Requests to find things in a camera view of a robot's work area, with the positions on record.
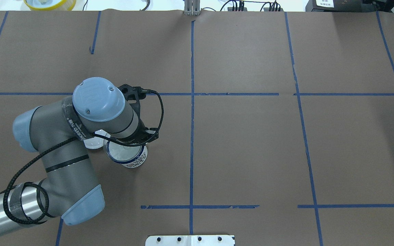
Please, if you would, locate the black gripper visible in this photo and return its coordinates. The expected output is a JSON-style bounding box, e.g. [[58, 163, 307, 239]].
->
[[129, 120, 159, 146]]

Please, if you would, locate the black computer box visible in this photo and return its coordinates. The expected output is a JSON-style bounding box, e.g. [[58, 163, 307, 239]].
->
[[305, 0, 394, 13]]

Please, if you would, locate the black camera cable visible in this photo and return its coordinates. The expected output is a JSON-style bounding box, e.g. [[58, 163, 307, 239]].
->
[[4, 90, 164, 225]]

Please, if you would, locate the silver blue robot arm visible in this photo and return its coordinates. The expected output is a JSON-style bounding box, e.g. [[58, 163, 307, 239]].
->
[[0, 77, 160, 236]]

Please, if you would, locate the black orange connector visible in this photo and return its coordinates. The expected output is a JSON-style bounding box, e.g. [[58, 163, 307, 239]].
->
[[220, 0, 247, 12], [260, 0, 283, 12]]

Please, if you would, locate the far black orange connector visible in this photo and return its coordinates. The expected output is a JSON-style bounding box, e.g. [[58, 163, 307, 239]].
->
[[220, 0, 247, 12]]

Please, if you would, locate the yellow rimmed bowl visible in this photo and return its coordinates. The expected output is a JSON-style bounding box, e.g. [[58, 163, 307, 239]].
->
[[23, 0, 77, 11]]

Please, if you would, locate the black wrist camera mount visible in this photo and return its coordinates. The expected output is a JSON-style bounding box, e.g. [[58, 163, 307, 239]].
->
[[118, 84, 150, 103]]

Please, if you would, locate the white ceramic lid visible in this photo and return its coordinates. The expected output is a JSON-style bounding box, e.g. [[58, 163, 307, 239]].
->
[[83, 129, 111, 150]]

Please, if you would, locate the near black orange connector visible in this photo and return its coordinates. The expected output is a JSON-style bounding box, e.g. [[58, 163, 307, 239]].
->
[[260, 0, 283, 12]]

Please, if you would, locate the aluminium frame post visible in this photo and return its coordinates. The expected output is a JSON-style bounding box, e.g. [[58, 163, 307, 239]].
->
[[184, 0, 201, 16]]

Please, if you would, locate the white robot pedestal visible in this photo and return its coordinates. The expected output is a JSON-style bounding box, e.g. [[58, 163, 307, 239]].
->
[[145, 235, 236, 246]]

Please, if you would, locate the white enamel mug blue rim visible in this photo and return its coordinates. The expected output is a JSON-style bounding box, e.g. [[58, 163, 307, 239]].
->
[[103, 139, 148, 168]]

